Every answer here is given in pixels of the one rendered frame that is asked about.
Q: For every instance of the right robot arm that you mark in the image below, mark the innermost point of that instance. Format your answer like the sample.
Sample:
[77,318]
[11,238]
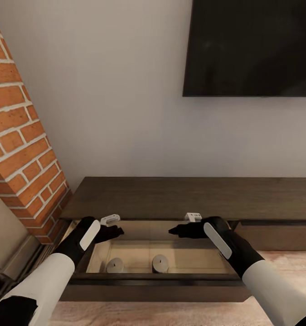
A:
[283,303]

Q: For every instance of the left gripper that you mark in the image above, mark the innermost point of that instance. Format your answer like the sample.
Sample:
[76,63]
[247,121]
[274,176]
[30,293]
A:
[110,233]

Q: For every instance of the wood fireplace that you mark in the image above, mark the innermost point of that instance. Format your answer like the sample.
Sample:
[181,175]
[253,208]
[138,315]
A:
[20,251]

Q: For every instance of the cabinet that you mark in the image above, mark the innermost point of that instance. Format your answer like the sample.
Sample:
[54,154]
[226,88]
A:
[269,213]

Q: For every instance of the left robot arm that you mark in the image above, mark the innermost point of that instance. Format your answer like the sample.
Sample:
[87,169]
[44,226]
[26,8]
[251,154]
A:
[31,303]

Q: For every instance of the pillar candle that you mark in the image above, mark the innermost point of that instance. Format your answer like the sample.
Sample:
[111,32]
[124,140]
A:
[116,266]
[160,264]

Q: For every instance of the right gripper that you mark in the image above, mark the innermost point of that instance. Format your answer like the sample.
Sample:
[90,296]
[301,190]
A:
[185,231]

